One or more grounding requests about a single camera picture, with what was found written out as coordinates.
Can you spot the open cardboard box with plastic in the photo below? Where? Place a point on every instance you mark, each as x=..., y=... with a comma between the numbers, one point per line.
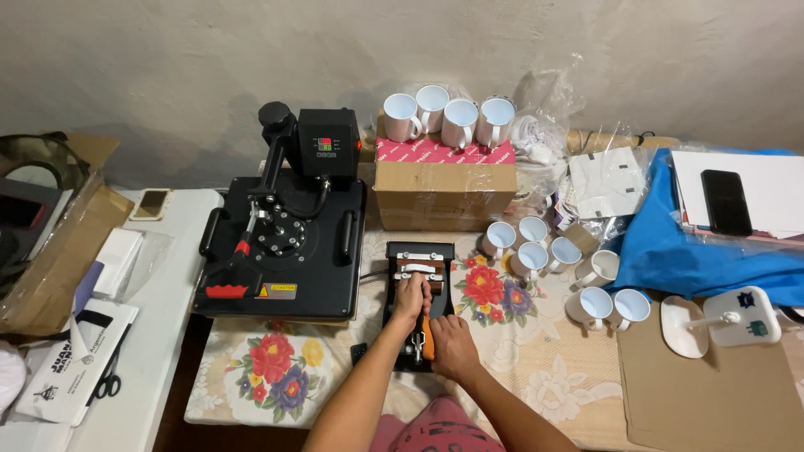
x=44, y=251

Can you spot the cardboard box with pink tape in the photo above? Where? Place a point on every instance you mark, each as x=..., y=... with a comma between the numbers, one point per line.
x=443, y=188

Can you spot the stack of white sheets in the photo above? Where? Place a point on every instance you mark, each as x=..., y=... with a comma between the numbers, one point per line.
x=772, y=188

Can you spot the black flat heat press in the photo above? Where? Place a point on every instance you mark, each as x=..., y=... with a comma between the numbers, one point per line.
x=295, y=270

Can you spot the black smartphone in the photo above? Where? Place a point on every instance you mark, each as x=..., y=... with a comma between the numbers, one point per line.
x=726, y=202

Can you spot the brown cardboard roll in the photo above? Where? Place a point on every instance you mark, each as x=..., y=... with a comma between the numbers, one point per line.
x=597, y=139

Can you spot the white ceramic mug dark print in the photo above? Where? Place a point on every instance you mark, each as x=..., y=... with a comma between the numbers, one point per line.
x=495, y=122

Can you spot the small brown carton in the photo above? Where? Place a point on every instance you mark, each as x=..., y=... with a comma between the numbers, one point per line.
x=581, y=238

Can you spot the white desk lamp with stickers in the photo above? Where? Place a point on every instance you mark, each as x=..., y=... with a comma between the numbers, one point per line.
x=741, y=317

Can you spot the small black switch box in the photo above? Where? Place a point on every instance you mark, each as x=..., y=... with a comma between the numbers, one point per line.
x=358, y=353

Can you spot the person's left hand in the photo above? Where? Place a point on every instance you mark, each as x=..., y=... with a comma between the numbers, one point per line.
x=409, y=300

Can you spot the white cloth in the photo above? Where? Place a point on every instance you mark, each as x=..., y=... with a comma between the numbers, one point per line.
x=9, y=380

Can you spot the floral tablecloth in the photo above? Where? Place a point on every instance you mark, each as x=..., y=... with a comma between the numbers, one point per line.
x=546, y=370

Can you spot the white printed paper bag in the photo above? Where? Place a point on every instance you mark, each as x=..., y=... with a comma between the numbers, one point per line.
x=69, y=370

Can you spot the pink printed shorts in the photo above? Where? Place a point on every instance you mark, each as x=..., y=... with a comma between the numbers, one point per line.
x=439, y=430

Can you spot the brown paper sheet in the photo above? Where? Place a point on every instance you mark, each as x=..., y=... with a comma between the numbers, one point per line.
x=710, y=402

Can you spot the plastic bag of white boxes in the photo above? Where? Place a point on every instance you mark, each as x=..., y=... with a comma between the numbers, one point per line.
x=603, y=182

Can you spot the crumpled clear plastic bag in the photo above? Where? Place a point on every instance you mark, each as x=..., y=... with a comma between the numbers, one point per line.
x=546, y=107

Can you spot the black scissors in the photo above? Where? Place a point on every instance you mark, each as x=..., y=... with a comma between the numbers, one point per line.
x=108, y=383

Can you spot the clear bag of white paper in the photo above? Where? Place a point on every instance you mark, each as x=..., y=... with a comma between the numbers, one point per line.
x=129, y=260

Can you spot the white mug in press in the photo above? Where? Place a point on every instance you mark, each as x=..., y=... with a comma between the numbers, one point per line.
x=417, y=268

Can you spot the person's right hand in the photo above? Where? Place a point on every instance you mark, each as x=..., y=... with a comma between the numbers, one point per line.
x=453, y=348

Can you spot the cluster of white mugs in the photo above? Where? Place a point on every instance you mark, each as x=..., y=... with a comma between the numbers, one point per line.
x=532, y=257

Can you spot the blue fabric bag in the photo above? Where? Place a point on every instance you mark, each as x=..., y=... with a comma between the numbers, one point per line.
x=659, y=251

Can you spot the smartphone in tan case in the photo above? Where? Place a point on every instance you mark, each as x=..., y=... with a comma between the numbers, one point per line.
x=151, y=204

